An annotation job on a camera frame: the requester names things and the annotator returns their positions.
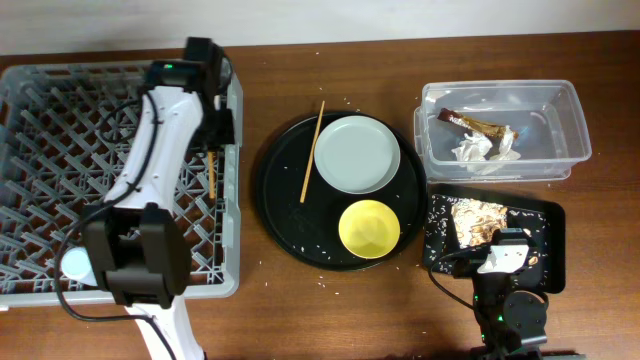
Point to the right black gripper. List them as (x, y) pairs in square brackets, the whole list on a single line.
[(467, 267)]

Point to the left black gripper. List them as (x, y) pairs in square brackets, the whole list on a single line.
[(207, 145)]

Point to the yellow bowl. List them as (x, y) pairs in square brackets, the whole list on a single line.
[(369, 229)]

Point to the grey round plate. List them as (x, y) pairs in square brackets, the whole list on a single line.
[(357, 154)]

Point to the brown coffee sachet wrapper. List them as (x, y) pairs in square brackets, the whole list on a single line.
[(487, 129)]

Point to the blue plastic cup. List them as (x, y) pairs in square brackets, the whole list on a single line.
[(76, 265)]

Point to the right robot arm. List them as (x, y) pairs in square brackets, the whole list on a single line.
[(511, 320)]

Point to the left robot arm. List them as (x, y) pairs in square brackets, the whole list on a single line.
[(131, 245)]

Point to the clear plastic waste bin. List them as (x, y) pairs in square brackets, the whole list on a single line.
[(546, 114)]

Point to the grey plastic dishwasher rack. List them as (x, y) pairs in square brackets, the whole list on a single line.
[(59, 125)]

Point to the food scraps pile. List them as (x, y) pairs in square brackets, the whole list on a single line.
[(474, 224)]

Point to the black rectangular tray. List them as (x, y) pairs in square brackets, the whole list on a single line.
[(544, 222)]

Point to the crumpled white tissue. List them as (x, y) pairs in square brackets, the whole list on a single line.
[(476, 146)]

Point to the round black tray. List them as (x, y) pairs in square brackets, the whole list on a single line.
[(309, 231)]

